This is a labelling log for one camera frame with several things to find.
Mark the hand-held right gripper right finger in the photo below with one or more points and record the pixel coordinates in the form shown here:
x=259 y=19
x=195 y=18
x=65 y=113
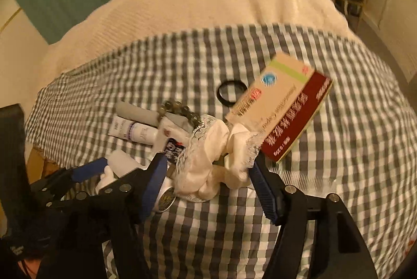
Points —
x=264 y=187

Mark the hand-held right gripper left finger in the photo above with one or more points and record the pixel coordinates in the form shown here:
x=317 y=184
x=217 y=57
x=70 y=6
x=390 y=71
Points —
x=154 y=181

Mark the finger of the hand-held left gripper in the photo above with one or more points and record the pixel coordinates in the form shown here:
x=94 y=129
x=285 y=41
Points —
x=91 y=169

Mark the brown cardboard box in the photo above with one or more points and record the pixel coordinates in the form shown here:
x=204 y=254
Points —
x=39 y=165

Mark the white plastic object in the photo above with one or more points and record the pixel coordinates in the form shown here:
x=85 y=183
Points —
x=122 y=163

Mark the white lace scrunchie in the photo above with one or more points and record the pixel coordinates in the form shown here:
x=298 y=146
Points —
x=208 y=161

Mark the cream and red medicine box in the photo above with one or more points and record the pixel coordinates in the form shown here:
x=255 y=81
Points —
x=277 y=103

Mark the round metal badge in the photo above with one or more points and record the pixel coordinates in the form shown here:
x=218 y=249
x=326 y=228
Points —
x=166 y=200

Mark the grey white checkered cloth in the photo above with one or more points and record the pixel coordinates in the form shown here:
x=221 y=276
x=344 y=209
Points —
x=293 y=217

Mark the white tube with purple band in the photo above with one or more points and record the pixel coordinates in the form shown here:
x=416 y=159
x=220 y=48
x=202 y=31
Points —
x=136 y=132

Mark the grey tube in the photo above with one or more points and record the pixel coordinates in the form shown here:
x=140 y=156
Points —
x=133 y=111

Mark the cream textured blanket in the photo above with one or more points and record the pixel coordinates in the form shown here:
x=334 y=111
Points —
x=195 y=5

